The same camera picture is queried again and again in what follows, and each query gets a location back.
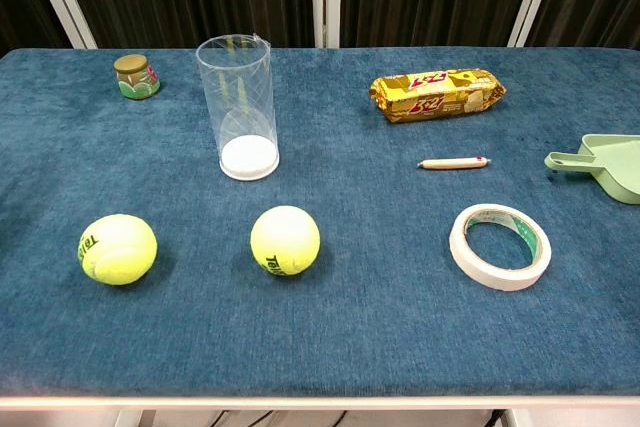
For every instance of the yellow tennis ball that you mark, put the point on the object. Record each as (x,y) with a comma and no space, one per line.
(285,234)
(120,242)

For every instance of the clear plastic tube container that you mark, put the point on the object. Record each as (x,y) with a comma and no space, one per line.
(248,157)

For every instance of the beige sausage stick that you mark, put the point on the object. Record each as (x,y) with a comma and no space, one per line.
(450,163)

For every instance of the blue velvet table cloth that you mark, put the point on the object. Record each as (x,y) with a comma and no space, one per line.
(350,327)

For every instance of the gold biscuit packet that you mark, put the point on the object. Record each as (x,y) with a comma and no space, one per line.
(440,94)

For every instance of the white tape roll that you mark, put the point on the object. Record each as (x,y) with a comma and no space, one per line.
(462,257)

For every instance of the small jar gold lid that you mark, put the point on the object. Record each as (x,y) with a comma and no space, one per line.
(136,78)

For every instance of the light green dustpan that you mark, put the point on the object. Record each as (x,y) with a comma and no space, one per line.
(612,167)

